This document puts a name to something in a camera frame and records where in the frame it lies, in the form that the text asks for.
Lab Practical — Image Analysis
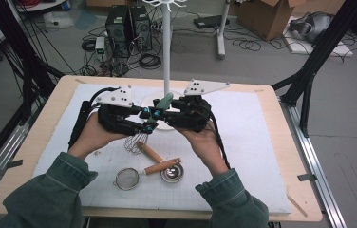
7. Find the steel measuring cup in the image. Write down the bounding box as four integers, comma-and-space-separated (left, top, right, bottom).
135, 141, 185, 184

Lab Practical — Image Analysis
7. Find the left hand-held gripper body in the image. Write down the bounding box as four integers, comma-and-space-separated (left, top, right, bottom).
95, 85, 144, 137

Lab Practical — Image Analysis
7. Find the grey padded headset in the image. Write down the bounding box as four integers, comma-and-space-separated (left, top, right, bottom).
289, 11, 334, 44

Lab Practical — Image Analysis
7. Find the white rack stand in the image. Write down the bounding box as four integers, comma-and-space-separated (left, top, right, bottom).
140, 0, 194, 131

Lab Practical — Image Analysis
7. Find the mesh strainer with wooden handle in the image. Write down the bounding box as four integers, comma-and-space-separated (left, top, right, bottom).
113, 157, 182, 192

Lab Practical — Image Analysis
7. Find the person's right hand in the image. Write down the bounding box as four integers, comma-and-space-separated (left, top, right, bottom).
175, 124, 230, 177

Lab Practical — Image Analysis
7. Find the white round table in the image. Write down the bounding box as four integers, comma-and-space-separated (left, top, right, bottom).
16, 0, 66, 13

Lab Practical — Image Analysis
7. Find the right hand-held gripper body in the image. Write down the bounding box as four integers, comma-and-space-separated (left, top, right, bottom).
166, 79, 231, 133

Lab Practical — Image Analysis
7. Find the whisk with green handle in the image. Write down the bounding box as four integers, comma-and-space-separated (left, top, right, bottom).
123, 92, 175, 156

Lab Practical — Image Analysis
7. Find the clear plastic bag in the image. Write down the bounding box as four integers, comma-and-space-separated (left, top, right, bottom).
43, 10, 75, 29

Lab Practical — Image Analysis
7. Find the black flat device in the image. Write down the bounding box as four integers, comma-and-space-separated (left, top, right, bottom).
193, 14, 231, 30

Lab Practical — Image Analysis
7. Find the small white power box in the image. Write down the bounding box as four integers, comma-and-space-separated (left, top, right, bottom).
94, 36, 106, 61

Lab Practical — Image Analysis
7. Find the person's left hand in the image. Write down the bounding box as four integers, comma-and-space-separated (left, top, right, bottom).
68, 112, 127, 160

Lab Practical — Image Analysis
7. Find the thin wooden stick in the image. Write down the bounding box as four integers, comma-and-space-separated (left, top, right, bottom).
285, 186, 309, 219

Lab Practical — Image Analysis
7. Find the white floor stand post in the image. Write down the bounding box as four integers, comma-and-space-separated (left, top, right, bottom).
216, 0, 232, 61

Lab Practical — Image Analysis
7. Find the black metal frame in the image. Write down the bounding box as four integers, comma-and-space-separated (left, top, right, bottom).
0, 0, 66, 172
271, 0, 357, 139

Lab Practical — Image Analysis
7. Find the black computer tower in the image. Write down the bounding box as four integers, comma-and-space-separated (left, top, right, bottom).
104, 5, 132, 59
129, 5, 153, 51

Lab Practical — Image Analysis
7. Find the grey tape strip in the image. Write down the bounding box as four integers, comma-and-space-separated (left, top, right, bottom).
297, 173, 318, 182
0, 160, 24, 177

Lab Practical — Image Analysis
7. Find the white floor board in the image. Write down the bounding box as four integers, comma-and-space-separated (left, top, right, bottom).
282, 15, 355, 59

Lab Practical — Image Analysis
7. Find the large cardboard box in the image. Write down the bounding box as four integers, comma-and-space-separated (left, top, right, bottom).
236, 0, 347, 42

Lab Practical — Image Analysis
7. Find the right hand-held gripper cable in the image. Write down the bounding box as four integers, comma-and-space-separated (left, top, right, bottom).
209, 108, 232, 170

